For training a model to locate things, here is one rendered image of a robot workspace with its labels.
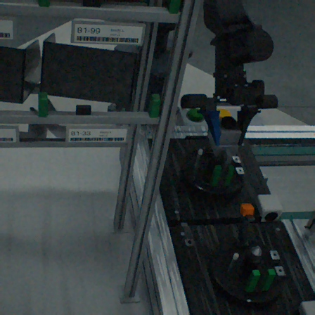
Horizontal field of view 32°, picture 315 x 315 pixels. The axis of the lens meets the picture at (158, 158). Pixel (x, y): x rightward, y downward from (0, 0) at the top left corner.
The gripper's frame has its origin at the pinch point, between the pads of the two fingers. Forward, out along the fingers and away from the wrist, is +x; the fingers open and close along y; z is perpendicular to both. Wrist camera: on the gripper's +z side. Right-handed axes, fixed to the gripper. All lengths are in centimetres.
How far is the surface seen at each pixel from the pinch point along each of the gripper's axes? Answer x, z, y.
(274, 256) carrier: 23.4, 11.2, 4.8
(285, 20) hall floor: -74, -261, 143
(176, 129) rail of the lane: 0.4, -23.2, -4.4
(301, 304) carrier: 30.8, 16.9, 7.2
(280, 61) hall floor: -40, -220, 120
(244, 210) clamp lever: 14.8, 10.8, -1.1
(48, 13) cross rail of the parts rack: -13, 38, -37
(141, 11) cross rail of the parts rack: -14.1, 38.8, -26.0
